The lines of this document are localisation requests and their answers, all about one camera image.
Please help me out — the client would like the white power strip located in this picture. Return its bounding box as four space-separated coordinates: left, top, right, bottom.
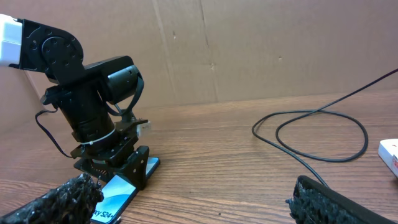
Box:
378 139 397 177

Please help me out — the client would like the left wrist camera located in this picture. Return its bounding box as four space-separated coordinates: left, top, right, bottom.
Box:
136 121 151 137

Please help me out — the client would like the smartphone with blue screen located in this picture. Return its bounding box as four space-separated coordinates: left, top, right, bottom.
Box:
90 157 160 224

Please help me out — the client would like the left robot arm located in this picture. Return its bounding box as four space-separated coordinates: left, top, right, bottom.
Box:
1 15 149 189

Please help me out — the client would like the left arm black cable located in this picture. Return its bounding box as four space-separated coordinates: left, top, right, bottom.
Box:
34 108 75 159

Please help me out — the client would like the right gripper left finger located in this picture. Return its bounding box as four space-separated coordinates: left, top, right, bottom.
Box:
1 173 104 224

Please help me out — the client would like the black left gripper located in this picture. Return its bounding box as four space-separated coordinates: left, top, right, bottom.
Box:
71 119 149 190

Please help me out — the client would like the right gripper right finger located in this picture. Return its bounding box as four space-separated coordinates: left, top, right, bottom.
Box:
285 175 394 224

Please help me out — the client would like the black USB charging cable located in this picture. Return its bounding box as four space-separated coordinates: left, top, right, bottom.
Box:
251 67 398 189

